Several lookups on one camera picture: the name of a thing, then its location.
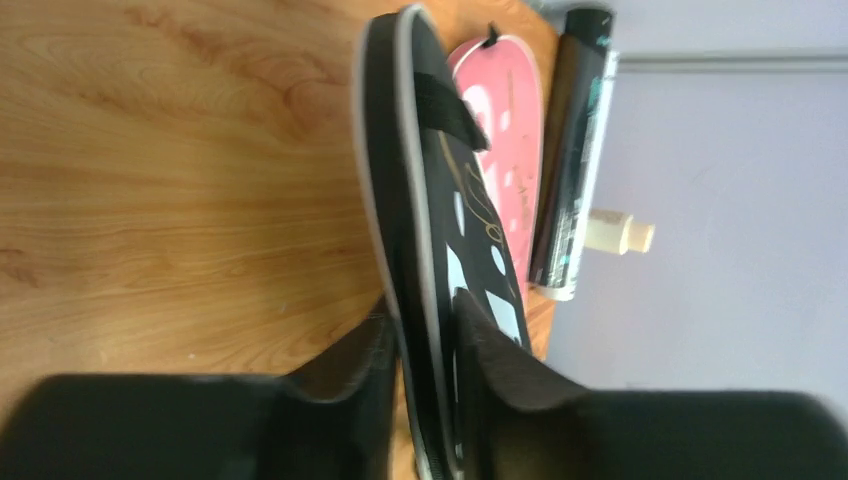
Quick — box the white shuttlecock tube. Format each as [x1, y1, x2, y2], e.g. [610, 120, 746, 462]
[544, 50, 619, 301]

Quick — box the cream bottle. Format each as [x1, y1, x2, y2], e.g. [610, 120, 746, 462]
[585, 209, 655, 255]

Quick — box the pink racket cover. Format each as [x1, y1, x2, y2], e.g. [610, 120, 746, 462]
[448, 34, 544, 300]

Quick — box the black racket cover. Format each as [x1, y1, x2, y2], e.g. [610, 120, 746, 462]
[352, 4, 530, 479]

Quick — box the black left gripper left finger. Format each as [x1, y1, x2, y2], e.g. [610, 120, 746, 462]
[1, 300, 398, 479]

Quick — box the black shuttlecock tube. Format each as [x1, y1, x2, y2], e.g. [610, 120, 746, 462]
[529, 2, 615, 297]

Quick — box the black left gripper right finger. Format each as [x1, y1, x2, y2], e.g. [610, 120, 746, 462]
[454, 290, 847, 479]

